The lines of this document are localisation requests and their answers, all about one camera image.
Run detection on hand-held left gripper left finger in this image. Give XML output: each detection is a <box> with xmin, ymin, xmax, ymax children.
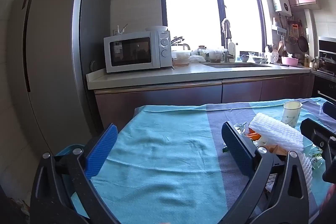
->
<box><xmin>30</xmin><ymin>123</ymin><xmax>118</xmax><ymax>224</ymax></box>

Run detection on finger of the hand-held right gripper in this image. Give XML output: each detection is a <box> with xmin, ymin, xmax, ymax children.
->
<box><xmin>300</xmin><ymin>118</ymin><xmax>336</xmax><ymax>156</ymax></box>
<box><xmin>322</xmin><ymin>101</ymin><xmax>336</xmax><ymax>119</ymax></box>

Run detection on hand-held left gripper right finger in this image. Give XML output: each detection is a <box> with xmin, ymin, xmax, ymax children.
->
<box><xmin>221</xmin><ymin>122</ymin><xmax>310</xmax><ymax>224</ymax></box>

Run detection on green snack wrapper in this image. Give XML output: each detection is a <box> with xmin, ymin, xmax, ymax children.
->
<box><xmin>307</xmin><ymin>148</ymin><xmax>326</xmax><ymax>169</ymax></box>
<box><xmin>232</xmin><ymin>122</ymin><xmax>248</xmax><ymax>135</ymax></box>

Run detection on orange food scrap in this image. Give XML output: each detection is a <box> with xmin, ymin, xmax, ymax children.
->
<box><xmin>248</xmin><ymin>128</ymin><xmax>262</xmax><ymax>141</ymax></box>

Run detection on dotted paper cup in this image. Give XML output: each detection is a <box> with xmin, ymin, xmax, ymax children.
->
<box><xmin>282</xmin><ymin>101</ymin><xmax>303</xmax><ymax>128</ymax></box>

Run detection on white foam net sleeve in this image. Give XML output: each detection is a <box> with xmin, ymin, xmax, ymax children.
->
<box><xmin>248</xmin><ymin>112</ymin><xmax>314</xmax><ymax>188</ymax></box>

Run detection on gold foil wrapper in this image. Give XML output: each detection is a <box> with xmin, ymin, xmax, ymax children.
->
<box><xmin>265</xmin><ymin>144</ymin><xmax>288</xmax><ymax>156</ymax></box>

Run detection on black built-in oven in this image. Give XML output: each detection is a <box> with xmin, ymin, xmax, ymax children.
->
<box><xmin>311</xmin><ymin>36</ymin><xmax>336</xmax><ymax>109</ymax></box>

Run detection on oil bottles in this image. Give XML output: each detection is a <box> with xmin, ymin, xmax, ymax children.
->
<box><xmin>304</xmin><ymin>55</ymin><xmax>319</xmax><ymax>68</ymax></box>

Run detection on teal and grey tablecloth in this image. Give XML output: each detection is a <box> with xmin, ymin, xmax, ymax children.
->
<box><xmin>71</xmin><ymin>97</ymin><xmax>336</xmax><ymax>224</ymax></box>

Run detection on pink pot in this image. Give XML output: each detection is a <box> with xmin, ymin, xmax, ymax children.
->
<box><xmin>281</xmin><ymin>56</ymin><xmax>299</xmax><ymax>66</ymax></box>

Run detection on hanging frying pan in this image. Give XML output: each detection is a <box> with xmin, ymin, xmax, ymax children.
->
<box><xmin>298</xmin><ymin>35</ymin><xmax>310</xmax><ymax>52</ymax></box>

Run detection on steel sink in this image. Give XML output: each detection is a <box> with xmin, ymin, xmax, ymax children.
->
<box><xmin>207</xmin><ymin>62</ymin><xmax>271</xmax><ymax>69</ymax></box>

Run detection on brown base cabinets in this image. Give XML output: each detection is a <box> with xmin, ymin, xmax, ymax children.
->
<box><xmin>94</xmin><ymin>74</ymin><xmax>315</xmax><ymax>135</ymax></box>

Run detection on hanging kitchen utensils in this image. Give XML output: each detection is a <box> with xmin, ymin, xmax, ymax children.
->
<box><xmin>273</xmin><ymin>17</ymin><xmax>302</xmax><ymax>46</ymax></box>

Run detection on white kitchen countertop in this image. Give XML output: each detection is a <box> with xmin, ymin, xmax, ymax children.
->
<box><xmin>86</xmin><ymin>61</ymin><xmax>311</xmax><ymax>90</ymax></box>

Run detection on clear plastic food container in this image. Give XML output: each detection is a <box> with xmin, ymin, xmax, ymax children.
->
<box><xmin>207</xmin><ymin>48</ymin><xmax>223</xmax><ymax>62</ymax></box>

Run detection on white soap bottle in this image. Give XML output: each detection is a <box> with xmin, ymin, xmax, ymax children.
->
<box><xmin>228</xmin><ymin>40</ymin><xmax>238</xmax><ymax>62</ymax></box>

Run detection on white microwave oven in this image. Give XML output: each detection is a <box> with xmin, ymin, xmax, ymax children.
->
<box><xmin>103</xmin><ymin>30</ymin><xmax>172</xmax><ymax>73</ymax></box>

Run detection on glass kettle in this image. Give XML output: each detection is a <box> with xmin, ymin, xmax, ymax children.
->
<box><xmin>171</xmin><ymin>35</ymin><xmax>192</xmax><ymax>67</ymax></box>

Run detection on silver refrigerator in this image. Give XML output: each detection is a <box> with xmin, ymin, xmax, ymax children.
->
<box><xmin>5</xmin><ymin>0</ymin><xmax>113</xmax><ymax>159</ymax></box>

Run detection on metal kitchen faucet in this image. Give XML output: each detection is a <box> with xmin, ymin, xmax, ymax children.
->
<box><xmin>221</xmin><ymin>18</ymin><xmax>235</xmax><ymax>63</ymax></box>

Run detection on kitchen window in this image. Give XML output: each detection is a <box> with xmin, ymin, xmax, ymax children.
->
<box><xmin>159</xmin><ymin>0</ymin><xmax>267</xmax><ymax>56</ymax></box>

